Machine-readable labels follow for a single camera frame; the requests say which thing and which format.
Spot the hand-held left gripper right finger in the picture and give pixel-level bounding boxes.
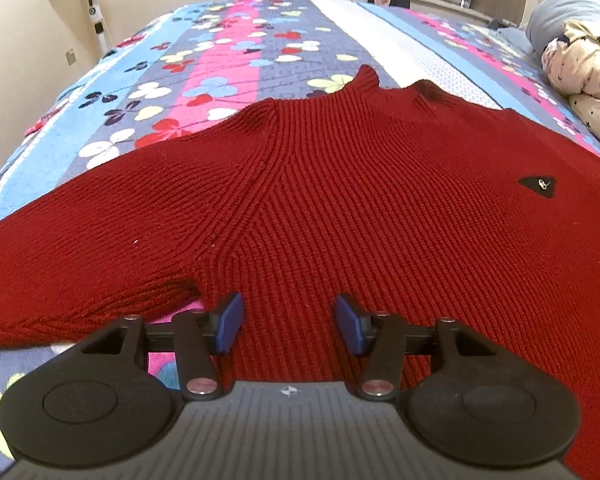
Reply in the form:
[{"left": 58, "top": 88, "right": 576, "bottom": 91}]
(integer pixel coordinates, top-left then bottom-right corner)
[{"left": 333, "top": 293, "right": 502, "bottom": 404}]

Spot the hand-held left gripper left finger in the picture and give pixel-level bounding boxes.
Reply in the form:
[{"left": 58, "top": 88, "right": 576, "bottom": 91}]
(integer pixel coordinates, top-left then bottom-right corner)
[{"left": 75, "top": 291, "right": 246, "bottom": 404}]

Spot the dark red knit sweater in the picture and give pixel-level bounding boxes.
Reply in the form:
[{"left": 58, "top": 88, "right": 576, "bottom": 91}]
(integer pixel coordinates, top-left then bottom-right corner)
[{"left": 0, "top": 64, "right": 600, "bottom": 477}]

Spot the floral striped bed sheet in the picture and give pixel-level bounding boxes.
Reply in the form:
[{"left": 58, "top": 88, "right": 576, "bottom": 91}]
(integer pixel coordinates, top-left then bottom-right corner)
[{"left": 0, "top": 0, "right": 600, "bottom": 480}]

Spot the cream star print quilt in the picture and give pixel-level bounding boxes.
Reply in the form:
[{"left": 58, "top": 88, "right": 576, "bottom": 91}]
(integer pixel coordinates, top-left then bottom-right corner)
[{"left": 540, "top": 19, "right": 600, "bottom": 167}]

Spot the grey blue pillow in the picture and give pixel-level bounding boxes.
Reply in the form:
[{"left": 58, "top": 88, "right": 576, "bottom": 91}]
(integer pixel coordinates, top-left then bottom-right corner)
[{"left": 525, "top": 0, "right": 600, "bottom": 57}]

